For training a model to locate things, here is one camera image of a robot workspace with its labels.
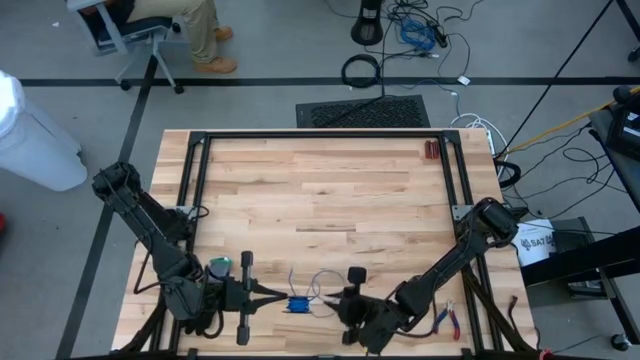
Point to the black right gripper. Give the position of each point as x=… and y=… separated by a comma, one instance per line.
x=365, y=315

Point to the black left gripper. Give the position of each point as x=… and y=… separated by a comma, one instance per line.
x=237, y=295

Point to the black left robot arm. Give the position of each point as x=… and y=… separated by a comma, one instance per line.
x=150, y=225

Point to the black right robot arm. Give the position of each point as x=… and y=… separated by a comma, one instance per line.
x=450, y=260

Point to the black grey work glove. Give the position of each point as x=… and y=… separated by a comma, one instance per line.
x=220, y=267

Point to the small red box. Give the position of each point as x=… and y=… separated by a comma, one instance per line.
x=431, y=149

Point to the black floor mat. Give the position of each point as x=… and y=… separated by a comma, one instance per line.
x=365, y=112

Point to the white cardboard box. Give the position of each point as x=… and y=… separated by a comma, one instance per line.
x=535, y=242

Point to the white power strip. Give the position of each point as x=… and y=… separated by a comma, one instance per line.
x=490, y=142

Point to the black equipment stand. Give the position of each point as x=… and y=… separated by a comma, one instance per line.
x=580, y=255

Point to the white power adapter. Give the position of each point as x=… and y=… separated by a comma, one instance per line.
x=463, y=80

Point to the black floor stand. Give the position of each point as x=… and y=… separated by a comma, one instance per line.
x=367, y=30

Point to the white bin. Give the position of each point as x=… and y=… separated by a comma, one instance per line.
x=35, y=150

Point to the person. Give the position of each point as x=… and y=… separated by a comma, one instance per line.
x=195, y=25

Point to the black power strip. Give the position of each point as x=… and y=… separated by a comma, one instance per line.
x=437, y=32

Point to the grey office chair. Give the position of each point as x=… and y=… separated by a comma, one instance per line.
x=135, y=27

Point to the thin black diagonal rod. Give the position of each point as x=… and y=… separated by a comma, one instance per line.
x=552, y=82

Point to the black cart with screen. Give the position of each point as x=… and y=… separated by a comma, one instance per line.
x=630, y=135

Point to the black wheeled leg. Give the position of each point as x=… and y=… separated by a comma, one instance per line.
x=634, y=52

